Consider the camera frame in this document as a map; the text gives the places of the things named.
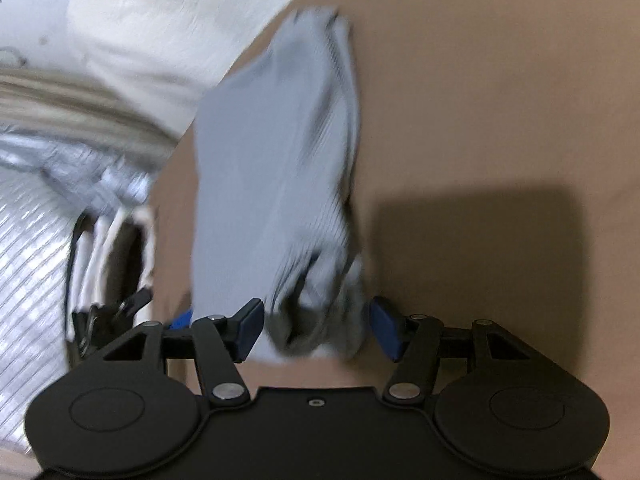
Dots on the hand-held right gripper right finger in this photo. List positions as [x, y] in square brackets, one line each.
[387, 327]

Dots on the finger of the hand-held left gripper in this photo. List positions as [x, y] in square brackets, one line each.
[132, 302]
[181, 321]

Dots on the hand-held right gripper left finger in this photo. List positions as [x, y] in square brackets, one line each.
[250, 327]

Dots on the grey knit garment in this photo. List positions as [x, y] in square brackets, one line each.
[280, 170]

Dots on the silver reflective mat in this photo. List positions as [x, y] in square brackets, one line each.
[35, 270]

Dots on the brown bed sheet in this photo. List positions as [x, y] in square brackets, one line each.
[500, 125]

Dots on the white cloth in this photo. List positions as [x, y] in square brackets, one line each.
[165, 25]

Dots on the beige rail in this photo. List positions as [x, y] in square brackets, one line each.
[75, 105]

